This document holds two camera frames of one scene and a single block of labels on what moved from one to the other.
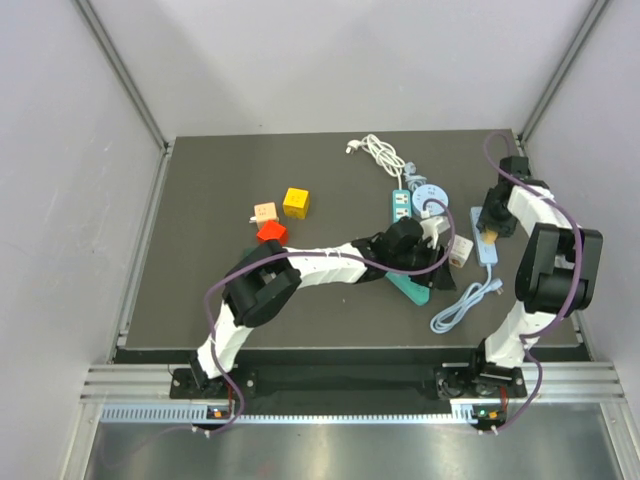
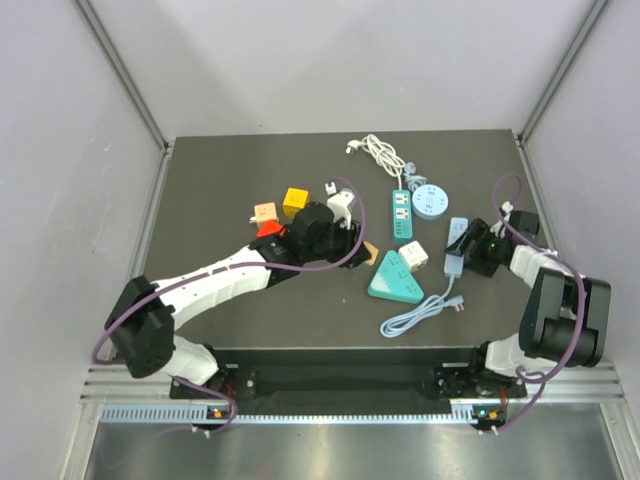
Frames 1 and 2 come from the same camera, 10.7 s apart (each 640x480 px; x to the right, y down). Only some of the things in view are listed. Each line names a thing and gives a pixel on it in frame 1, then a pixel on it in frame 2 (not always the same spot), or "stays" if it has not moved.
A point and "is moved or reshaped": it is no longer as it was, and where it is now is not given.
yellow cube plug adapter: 295,204 stays
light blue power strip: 487,252 is moved or reshaped
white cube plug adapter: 459,250 is moved or reshaped
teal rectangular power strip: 401,204 stays
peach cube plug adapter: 265,211 stays
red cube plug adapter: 272,231 stays
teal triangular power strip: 416,292 is moved or reshaped
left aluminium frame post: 124,73 stays
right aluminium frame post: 591,19 stays
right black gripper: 502,228 → 479,231
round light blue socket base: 430,191 stays
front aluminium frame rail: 548,382 stays
